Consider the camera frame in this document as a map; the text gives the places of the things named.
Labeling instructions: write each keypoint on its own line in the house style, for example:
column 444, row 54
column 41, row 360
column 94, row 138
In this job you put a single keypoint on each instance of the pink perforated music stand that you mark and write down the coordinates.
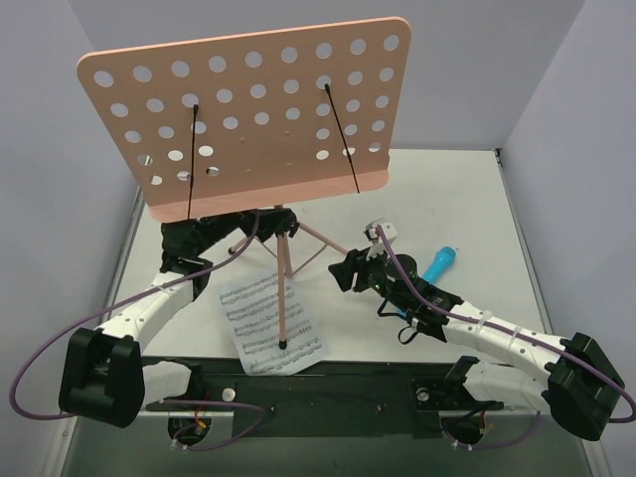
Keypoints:
column 252, row 120

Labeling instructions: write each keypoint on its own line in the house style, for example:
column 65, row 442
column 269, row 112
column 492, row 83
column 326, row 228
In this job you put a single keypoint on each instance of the blue toy microphone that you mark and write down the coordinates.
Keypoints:
column 442, row 260

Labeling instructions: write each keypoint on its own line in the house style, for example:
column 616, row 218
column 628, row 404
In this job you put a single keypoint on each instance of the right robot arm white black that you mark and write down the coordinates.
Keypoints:
column 534, row 355

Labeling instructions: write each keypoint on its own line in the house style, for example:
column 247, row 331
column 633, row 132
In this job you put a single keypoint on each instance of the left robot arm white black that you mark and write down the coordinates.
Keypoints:
column 104, row 377

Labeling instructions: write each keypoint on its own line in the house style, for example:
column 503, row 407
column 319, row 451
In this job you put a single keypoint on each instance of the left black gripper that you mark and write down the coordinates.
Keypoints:
column 271, row 222

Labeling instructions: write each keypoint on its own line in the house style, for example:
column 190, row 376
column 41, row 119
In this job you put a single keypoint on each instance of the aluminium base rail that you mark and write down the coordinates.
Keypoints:
column 318, row 397

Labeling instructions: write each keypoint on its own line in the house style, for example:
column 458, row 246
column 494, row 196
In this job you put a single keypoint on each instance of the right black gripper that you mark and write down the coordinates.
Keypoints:
column 358, row 270

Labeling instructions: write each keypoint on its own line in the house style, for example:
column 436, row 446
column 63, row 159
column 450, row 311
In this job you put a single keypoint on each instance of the near sheet music page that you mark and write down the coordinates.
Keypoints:
column 251, row 308

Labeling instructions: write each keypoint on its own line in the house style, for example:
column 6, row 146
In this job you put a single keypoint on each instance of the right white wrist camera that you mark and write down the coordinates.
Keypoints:
column 380, row 230

